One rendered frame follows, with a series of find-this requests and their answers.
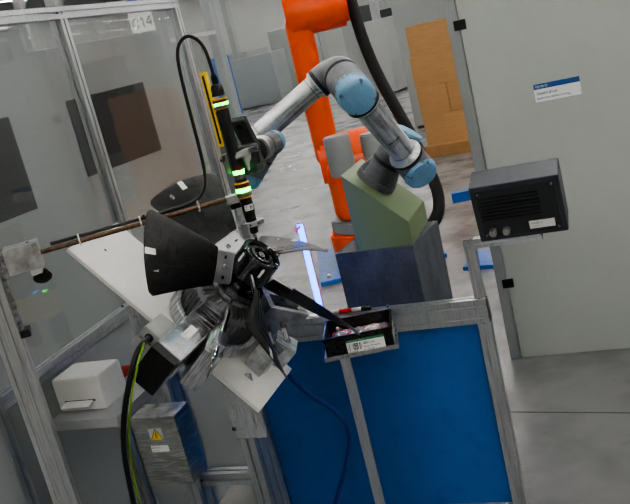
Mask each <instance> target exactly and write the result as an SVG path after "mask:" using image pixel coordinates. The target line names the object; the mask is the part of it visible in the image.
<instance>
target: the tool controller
mask: <svg viewBox="0 0 630 504"><path fill-rule="evenodd" d="M468 191H469V195H470V199H471V203H472V207H473V211H474V215H475V219H476V223H477V227H478V231H479V235H480V239H481V241H482V242H484V241H492V240H499V239H506V238H514V237H521V236H528V235H535V234H543V233H550V232H557V231H564V230H568V228H569V219H568V207H567V201H566V196H565V190H564V185H563V180H562V174H561V169H560V164H559V159H558V158H553V159H547V160H541V161H535V162H529V163H523V164H517V165H512V166H506V167H500V168H494V169H488V170H482V171H476V172H472V173H471V177H470V182H469V188H468Z"/></svg>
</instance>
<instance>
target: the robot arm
mask: <svg viewBox="0 0 630 504"><path fill-rule="evenodd" d="M330 93H331V94H332V95H333V97H334V98H335V99H336V101H337V103H338V105H339V106H340V107H341V108H342V109H343V110H344V111H345V112H347V114H348V115H349V116H350V117H352V118H355V119H359V120H360V121H361V123H362V124H363V125H364V126H365V127H366V128H367V130H368V131H369V132H370V133H371V134H372V135H373V137H374V138H375V139H376V140H377V141H378V143H379V144H380V145H379V146H378V148H377V150H376V151H375V153H374V154H373V156H372V157H371V158H370V159H368V160H367V161H366V162H365V163H363V164H362V165H361V166H360V167H359V169H358V171H357V175H358V176H359V178H360V179H361V180H362V181H363V182H364V183H365V184H366V185H368V186H369V187H371V188H372V189H374V190H376V191H378V192H380V193H382V194H386V195H391V194H392V193H393V192H394V190H395V189H396V185H397V182H398V178H399V174H400V175H401V177H402V178H403V179H404V181H405V183H406V184H407V185H409V186H410V187H411V188H421V187H424V186H426V185H427V184H429V183H430V182H431V181H432V180H433V179H434V177H435V174H436V173H437V166H436V164H435V162H434V160H432V159H431V158H430V156H429V155H428V154H427V153H426V151H425V150H424V149H423V148H422V146H421V145H420V144H419V143H421V140H422V137H421V136H420V135H419V134H418V133H416V132H415V131H413V130H412V129H410V128H408V127H406V126H403V125H400V124H397V122H396V121H395V120H394V119H393V117H392V116H391V115H390V114H389V112H388V111H387V110H386V109H385V107H384V106H383V105H382V104H381V102H380V101H379V99H380V95H379V92H378V91H377V90H376V88H375V87H374V85H373V83H372V82H371V81H370V80H369V79H368V78H367V77H366V76H365V74H364V73H363V72H362V71H361V70H360V68H359V67H358V66H357V65H356V63H355V62H354V61H353V60H351V59H350V58H348V57H344V56H335V57H331V58H328V59H326V60H324V61H323V62H321V63H319V64H318V65H316V66H315V67H314V68H313V69H311V70H310V71H309V72H308V73H307V77H306V79H305V80H304V81H303V82H301V83H300V84H299V85H298V86H297V87H296V88H295V89H294V90H292V91H291V92H290V93H289V94H288V95H287V96H286V97H284V98H283V99H282V100H281V101H280V102H279V103H278V104H276V105H275V106H274V107H273V108H272V109H271V110H270V111H268V112H267V113H266V114H265V115H264V116H263V117H262V118H261V119H259V120H258V121H257V122H256V123H255V124H254V125H253V126H251V125H250V123H249V121H248V119H247V117H246V116H241V117H235V118H232V119H231V121H232V125H233V128H234V132H235V136H236V140H237V144H238V148H239V152H237V153H236V155H235V160H236V159H239V158H241V159H242V163H243V166H244V170H245V174H246V178H247V180H248V181H249V183H250V186H251V189H256V188H258V186H259V185H260V183H261V182H262V181H263V178H264V177H265V175H266V173H267V171H268V170H269V168H270V166H271V165H272V163H273V161H274V160H275V158H276V156H277V154H278V153H280V152H281V151H282V150H283V149H284V147H285V144H286V140H285V137H284V135H283V134H282V133H281V131H282V130H284V129H285V128H286V127H287V126H288V125H289V124H291V123H292V122H293V121H294V120H295V119H296V118H297V117H299V116H300V115H301V114H302V113H303V112H304V111H306V110H307V109H308V108H309V107H310V106H311V105H312V104H314V103H315V102H316V101H317V100H318V99H319V98H321V97H322V96H323V97H327V96H328V95H329V94H330ZM219 160H220V162H223V165H224V167H225V169H226V172H227V173H228V174H231V168H230V165H229V161H228V157H227V154H226V152H224V153H222V154H221V156H220V159H219Z"/></svg>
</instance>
